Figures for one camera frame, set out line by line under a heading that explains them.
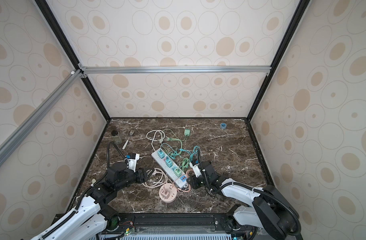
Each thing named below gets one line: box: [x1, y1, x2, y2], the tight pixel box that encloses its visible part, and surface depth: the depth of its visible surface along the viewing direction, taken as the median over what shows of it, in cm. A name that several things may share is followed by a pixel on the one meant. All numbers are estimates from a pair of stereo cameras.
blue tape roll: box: [220, 122, 227, 130], surface depth 117 cm
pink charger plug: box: [160, 187, 170, 199], surface depth 78 cm
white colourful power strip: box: [151, 148, 188, 189], surface depth 90 cm
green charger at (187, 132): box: [184, 129, 191, 137], surface depth 111 cm
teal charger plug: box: [157, 149, 165, 159], surface depth 94 cm
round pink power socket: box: [158, 183, 178, 203], surface depth 83 cm
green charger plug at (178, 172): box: [174, 168, 183, 178], surface depth 86 cm
